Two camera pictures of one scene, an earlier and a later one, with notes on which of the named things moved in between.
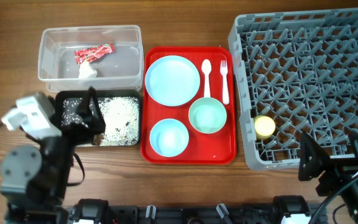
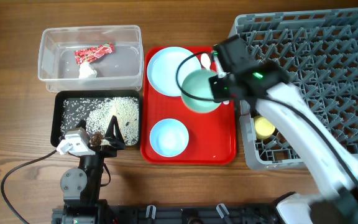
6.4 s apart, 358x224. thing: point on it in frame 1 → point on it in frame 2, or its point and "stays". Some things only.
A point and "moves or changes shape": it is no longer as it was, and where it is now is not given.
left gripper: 93,116 → 110,151
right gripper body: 338,174 → 220,88
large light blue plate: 172,80 moves or changes shape
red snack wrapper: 84,55 stays
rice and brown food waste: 120,116 stays
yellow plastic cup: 264,126 stays
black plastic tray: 119,111 stays
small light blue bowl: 169,137 stays
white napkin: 86,71 stays
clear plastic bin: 122,70 stays
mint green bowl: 207,115 → 197,83
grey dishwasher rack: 314,71 stays
